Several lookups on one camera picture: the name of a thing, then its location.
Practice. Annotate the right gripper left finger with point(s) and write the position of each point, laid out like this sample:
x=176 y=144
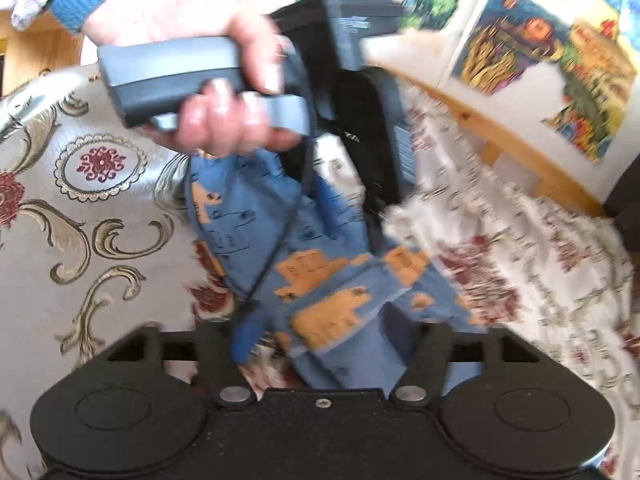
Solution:
x=221 y=377

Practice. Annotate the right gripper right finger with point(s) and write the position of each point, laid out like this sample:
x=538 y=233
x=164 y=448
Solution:
x=425 y=349

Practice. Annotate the blue orange patterned pants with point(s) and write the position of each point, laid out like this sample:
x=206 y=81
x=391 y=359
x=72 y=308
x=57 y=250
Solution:
x=346 y=317

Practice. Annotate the person's left hand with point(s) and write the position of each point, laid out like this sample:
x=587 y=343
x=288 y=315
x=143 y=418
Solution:
x=216 y=121

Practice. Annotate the colourful starry night drawing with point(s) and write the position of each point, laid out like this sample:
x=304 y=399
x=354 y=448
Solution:
x=510 y=37

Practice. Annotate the floral white bedspread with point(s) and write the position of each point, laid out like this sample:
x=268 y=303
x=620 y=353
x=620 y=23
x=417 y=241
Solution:
x=95 y=241

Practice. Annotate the landscape flowers drawing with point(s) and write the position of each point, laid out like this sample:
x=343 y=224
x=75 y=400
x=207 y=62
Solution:
x=598 y=78

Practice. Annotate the wooden bed frame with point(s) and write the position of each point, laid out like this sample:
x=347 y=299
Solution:
x=45 y=45

